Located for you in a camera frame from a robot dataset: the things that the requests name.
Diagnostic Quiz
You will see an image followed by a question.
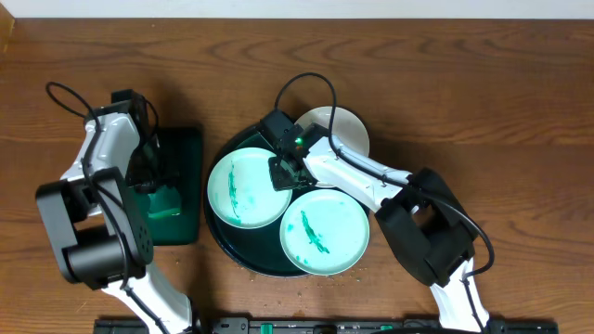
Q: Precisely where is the green scouring sponge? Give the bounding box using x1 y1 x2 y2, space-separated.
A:
148 186 182 219

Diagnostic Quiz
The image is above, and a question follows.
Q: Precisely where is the white plate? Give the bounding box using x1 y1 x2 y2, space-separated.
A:
295 106 370 188
207 148 292 229
279 189 369 276

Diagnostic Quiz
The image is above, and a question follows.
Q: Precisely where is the white plate bottom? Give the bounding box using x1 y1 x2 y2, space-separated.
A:
279 189 369 276

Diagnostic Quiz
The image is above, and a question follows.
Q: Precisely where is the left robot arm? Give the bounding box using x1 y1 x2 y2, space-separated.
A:
35 100 201 333

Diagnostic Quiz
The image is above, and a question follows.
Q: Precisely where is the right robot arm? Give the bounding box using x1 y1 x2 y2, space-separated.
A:
261 123 495 333

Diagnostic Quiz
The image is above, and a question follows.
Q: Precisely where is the rectangular black tray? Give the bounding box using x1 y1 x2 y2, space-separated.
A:
135 127 202 246

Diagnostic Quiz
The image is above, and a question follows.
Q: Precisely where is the round black tray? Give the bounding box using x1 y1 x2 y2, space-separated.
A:
205 125 344 277

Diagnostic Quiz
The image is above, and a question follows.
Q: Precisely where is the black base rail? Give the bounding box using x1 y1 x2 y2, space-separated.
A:
93 315 561 334

